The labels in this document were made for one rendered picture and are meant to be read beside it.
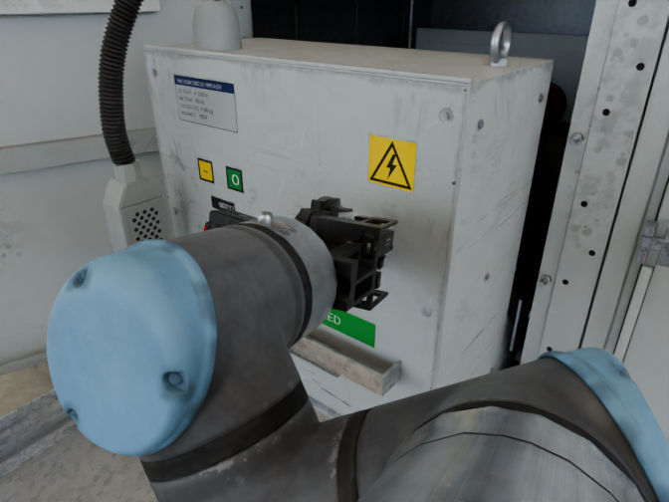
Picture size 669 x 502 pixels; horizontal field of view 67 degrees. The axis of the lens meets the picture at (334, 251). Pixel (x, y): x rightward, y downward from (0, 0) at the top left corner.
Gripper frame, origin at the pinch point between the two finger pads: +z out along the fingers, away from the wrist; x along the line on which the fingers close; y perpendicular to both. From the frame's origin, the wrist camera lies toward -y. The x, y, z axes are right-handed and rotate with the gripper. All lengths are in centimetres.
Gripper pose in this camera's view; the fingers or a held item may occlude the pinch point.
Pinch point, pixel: (352, 231)
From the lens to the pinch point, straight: 56.4
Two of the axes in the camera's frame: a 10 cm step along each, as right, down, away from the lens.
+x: 1.0, -9.7, -2.3
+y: 9.2, 1.8, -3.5
